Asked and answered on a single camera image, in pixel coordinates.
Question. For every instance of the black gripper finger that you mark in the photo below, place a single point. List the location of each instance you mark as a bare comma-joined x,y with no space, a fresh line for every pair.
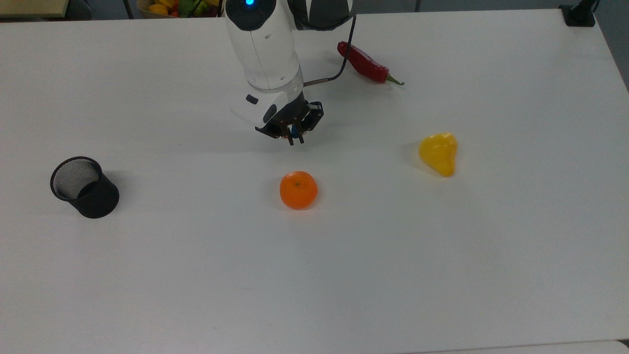
290,139
300,137

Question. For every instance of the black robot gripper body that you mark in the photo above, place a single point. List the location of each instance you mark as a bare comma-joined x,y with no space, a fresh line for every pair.
300,115

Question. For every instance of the white marker pen blue cap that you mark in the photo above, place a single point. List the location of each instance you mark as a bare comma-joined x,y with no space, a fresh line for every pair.
294,131

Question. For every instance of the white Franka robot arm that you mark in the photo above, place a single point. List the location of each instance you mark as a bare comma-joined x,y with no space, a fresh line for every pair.
268,54

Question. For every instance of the black mesh pen holder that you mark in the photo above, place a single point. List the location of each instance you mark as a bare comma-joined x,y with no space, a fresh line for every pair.
98,202

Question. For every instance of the orange mandarin fruit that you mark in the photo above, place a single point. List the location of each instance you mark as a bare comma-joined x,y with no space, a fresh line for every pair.
298,190

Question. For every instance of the red chili pepper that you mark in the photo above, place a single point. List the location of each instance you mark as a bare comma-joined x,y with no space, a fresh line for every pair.
366,65

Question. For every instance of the bowl of toy fruit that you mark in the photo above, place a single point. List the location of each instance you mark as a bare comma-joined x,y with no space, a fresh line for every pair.
167,7

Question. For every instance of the light wooden board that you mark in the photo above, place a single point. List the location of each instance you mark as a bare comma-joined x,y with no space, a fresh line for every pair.
29,7

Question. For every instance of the black stand base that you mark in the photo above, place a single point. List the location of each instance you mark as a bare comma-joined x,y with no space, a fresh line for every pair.
580,17

